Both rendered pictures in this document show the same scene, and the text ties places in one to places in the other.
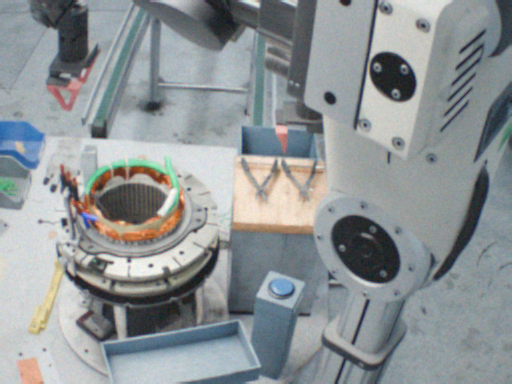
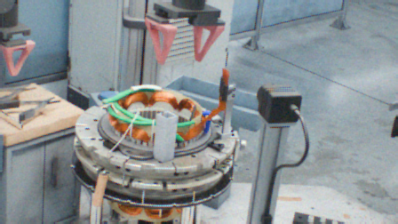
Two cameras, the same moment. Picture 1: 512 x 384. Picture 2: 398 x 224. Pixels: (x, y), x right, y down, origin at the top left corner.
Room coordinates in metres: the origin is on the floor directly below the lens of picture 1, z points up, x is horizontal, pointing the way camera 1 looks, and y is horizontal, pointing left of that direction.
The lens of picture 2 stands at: (1.85, 1.28, 1.77)
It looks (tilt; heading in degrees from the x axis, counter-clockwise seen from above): 24 degrees down; 226
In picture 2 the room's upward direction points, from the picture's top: 7 degrees clockwise
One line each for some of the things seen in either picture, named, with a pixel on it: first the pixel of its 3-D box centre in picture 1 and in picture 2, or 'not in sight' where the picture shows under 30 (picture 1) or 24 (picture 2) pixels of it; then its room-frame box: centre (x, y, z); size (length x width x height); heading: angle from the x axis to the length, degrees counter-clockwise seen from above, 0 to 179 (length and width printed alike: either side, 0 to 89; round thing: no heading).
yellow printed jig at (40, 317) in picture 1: (47, 295); not in sight; (0.93, 0.45, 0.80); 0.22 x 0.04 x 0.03; 176
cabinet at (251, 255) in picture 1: (273, 244); (20, 171); (1.08, -0.05, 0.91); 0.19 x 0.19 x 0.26; 5
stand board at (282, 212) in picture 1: (281, 194); (21, 112); (1.08, -0.05, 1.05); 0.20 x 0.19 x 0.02; 5
